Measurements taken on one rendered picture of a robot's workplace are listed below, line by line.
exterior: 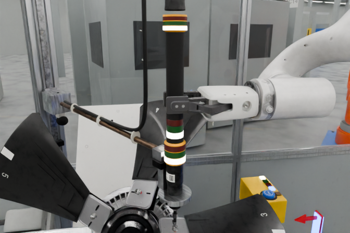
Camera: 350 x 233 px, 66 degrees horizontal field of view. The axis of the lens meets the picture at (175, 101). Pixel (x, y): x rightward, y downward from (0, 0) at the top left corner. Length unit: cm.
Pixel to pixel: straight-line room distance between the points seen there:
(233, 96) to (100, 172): 54
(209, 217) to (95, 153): 42
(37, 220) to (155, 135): 37
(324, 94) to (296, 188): 115
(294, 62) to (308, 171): 109
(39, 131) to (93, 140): 29
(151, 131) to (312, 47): 43
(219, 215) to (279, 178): 94
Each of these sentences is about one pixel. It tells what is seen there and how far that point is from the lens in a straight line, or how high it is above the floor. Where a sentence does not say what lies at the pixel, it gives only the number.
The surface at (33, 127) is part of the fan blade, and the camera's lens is 68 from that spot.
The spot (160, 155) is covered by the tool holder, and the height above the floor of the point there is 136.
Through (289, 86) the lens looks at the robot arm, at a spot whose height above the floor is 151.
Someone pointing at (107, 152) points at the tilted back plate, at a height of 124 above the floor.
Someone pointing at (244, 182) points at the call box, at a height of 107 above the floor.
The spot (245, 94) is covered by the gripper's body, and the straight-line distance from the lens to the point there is 50.
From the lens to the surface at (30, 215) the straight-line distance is 83.
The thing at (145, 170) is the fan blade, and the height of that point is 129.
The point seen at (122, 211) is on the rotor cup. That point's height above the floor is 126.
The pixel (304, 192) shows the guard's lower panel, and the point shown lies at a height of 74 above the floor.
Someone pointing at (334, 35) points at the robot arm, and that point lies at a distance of 61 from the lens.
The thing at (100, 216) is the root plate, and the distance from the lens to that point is 65.
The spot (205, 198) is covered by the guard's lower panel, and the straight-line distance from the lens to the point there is 151.
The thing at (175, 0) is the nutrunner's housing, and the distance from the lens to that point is 48.
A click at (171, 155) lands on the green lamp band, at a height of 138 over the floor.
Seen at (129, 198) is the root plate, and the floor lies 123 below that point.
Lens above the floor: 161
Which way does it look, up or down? 15 degrees down
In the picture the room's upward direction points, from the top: straight up
